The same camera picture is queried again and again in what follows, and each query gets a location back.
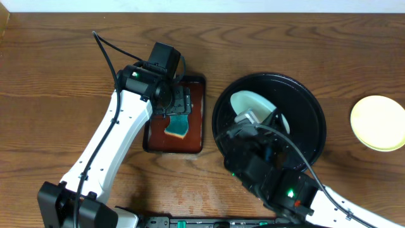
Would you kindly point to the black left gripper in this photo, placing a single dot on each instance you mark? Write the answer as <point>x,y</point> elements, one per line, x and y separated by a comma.
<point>185,101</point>

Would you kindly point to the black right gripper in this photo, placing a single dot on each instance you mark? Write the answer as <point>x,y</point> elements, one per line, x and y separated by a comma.
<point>274,118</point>

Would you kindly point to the green scouring sponge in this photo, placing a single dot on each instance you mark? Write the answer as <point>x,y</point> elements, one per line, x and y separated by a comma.
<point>178,126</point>

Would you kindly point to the pale green plate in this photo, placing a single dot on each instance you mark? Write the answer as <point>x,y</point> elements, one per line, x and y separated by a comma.
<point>247,100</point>

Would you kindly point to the yellow plate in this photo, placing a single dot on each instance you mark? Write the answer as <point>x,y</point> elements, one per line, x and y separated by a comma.
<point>378,123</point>

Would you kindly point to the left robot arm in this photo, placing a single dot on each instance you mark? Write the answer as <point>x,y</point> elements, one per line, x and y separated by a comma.
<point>143,90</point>

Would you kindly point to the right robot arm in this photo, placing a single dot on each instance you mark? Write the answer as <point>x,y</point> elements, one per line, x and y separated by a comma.
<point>298,197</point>

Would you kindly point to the black rectangular water tray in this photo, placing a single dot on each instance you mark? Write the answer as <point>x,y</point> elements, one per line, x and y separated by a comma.
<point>155,140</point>

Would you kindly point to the round black serving tray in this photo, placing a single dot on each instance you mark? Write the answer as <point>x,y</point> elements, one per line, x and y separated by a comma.
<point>301,112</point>

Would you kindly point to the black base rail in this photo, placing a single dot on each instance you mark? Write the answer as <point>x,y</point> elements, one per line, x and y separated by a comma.
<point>164,221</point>

